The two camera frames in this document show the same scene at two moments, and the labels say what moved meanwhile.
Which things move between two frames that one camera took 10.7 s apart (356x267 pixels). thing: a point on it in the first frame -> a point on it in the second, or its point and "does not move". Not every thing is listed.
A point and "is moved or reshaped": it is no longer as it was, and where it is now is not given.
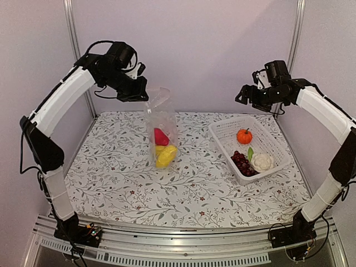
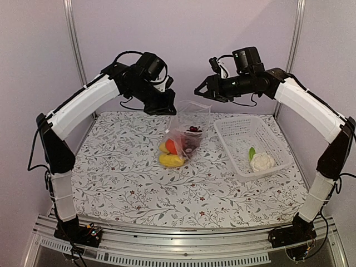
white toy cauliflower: [261, 162] does not move
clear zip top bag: [162, 127] is moved or reshaped
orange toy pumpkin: [244, 136] -> [171, 147]
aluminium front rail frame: [241, 245] does not move
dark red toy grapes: [242, 163] -> [190, 139]
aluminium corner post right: [298, 8] does not move
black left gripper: [136, 95] -> [164, 108]
